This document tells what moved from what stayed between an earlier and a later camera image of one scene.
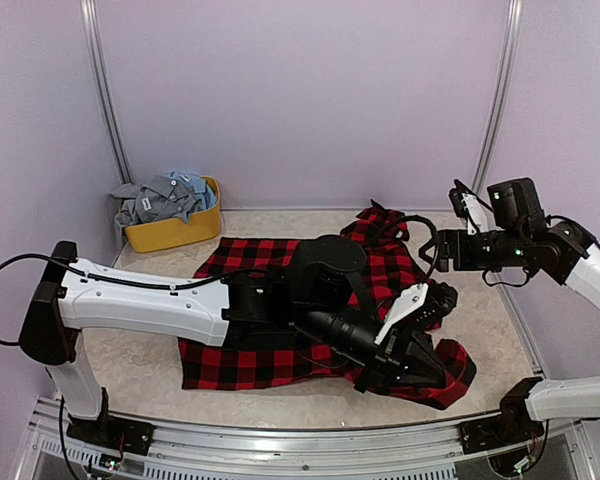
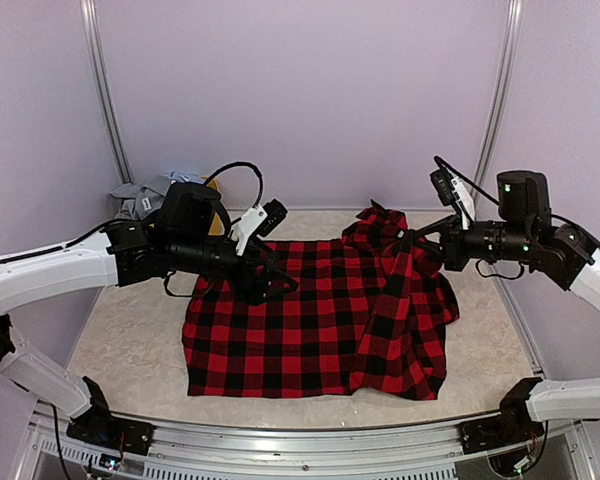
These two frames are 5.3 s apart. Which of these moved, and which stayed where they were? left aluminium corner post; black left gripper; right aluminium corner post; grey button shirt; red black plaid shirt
Moved: red black plaid shirt; black left gripper
Stayed: left aluminium corner post; right aluminium corner post; grey button shirt
